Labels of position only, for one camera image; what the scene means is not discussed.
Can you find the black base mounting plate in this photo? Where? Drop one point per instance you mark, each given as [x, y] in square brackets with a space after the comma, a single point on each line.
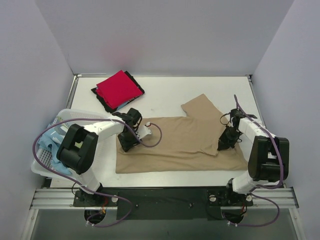
[177, 203]

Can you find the red folded t shirt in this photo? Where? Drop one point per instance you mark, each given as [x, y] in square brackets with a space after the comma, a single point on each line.
[117, 88]

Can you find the blue folded t shirt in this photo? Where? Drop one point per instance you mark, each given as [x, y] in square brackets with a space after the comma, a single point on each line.
[122, 105]

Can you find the light blue t shirt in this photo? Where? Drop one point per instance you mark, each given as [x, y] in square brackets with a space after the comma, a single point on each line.
[51, 140]

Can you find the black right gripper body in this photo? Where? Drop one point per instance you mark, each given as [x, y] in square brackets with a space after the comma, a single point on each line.
[225, 141]

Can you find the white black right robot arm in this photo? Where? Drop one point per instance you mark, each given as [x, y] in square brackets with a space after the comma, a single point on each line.
[268, 164]

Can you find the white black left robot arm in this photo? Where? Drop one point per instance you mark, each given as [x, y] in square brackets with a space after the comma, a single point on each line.
[78, 148]

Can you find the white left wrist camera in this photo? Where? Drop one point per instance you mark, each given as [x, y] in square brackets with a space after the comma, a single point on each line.
[143, 131]

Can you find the beige t shirt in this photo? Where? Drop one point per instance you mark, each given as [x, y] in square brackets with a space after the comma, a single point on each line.
[182, 143]

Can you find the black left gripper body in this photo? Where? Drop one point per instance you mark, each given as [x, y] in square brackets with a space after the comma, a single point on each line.
[127, 142]

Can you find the white plastic laundry basket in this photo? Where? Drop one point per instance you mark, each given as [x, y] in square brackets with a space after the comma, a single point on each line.
[82, 118]

